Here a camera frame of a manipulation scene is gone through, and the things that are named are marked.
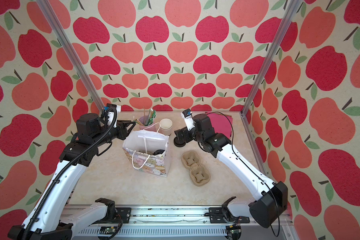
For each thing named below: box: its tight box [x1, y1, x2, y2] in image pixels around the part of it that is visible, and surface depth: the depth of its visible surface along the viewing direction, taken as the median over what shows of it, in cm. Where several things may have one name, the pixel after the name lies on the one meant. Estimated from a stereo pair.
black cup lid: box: [153, 149, 165, 155], surface depth 85 cm
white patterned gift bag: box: [122, 130, 170, 178], surface depth 79 cm
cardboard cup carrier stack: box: [181, 150, 211, 187], surface depth 87 cm
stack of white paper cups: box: [159, 118, 173, 136], surface depth 100 cm
